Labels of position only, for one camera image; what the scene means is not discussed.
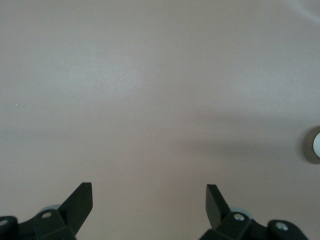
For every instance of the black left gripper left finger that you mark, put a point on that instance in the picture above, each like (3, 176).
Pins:
(72, 215)

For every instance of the white bowl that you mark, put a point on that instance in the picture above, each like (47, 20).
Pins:
(317, 145)

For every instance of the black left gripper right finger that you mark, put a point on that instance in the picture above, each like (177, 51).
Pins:
(220, 220)

